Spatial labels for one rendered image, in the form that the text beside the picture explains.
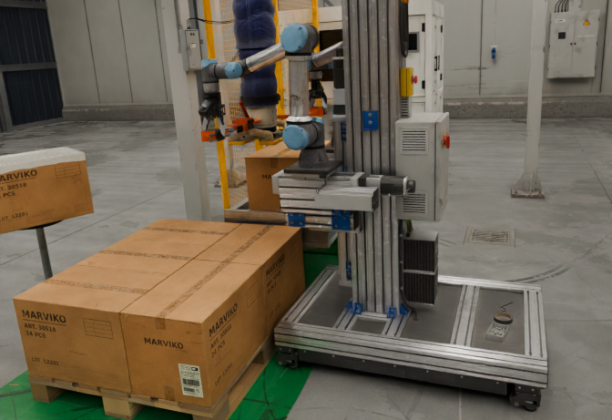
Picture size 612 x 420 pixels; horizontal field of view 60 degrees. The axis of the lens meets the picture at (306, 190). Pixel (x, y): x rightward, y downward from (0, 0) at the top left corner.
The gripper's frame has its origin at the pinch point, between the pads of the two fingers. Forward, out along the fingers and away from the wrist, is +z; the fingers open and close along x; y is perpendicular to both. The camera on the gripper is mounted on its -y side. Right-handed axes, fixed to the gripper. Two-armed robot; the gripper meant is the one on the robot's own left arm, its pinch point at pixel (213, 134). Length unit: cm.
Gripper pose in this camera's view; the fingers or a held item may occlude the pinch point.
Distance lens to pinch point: 261.7
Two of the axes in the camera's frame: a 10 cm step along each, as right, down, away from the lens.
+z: 0.5, 9.7, 2.6
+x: -9.4, -0.4, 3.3
